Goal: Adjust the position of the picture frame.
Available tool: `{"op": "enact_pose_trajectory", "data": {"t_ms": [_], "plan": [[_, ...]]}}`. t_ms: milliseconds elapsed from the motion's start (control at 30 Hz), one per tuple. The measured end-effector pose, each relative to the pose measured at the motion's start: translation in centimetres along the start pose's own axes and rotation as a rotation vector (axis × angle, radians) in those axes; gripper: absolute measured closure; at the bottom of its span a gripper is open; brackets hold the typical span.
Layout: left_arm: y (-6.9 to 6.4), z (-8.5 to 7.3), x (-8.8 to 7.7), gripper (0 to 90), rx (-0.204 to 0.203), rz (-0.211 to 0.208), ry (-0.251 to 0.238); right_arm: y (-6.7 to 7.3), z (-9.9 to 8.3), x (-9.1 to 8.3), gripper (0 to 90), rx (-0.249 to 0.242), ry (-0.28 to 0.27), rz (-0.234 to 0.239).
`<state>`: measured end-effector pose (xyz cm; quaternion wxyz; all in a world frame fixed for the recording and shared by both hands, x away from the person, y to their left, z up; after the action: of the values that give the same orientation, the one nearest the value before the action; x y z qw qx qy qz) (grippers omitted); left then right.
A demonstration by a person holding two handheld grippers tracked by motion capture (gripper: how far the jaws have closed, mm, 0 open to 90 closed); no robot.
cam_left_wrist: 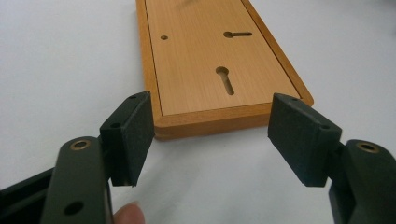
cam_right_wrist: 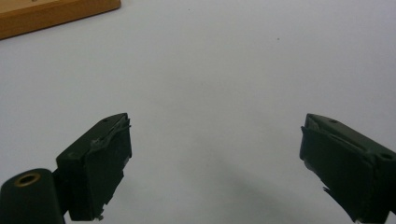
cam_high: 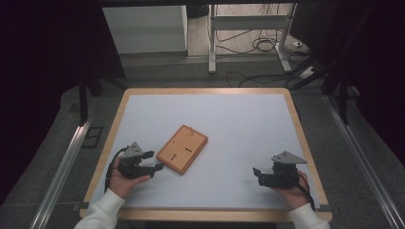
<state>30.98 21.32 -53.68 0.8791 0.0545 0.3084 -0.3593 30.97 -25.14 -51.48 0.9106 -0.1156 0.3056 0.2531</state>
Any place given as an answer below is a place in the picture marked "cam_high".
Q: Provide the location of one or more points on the white metal desk frame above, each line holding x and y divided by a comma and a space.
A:
251, 23

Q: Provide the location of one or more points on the dark curtain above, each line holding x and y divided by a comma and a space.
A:
366, 63
44, 63

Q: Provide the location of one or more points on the small white adapter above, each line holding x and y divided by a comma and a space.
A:
298, 44

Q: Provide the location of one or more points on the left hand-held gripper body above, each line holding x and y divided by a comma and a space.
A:
131, 165

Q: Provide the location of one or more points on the black metal stand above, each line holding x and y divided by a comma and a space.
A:
83, 101
343, 98

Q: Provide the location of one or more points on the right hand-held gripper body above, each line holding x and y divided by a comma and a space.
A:
283, 173

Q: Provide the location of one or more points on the white power strip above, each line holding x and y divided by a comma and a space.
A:
308, 72

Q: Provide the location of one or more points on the person's right hand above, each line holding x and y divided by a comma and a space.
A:
293, 195

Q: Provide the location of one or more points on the white cabinet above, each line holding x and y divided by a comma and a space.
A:
146, 28

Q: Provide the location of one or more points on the aluminium floor rail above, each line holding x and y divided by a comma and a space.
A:
60, 173
361, 156

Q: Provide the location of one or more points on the orange wooden board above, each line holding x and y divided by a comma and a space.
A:
182, 149

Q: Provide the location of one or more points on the person's left hand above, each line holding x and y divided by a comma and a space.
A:
122, 184

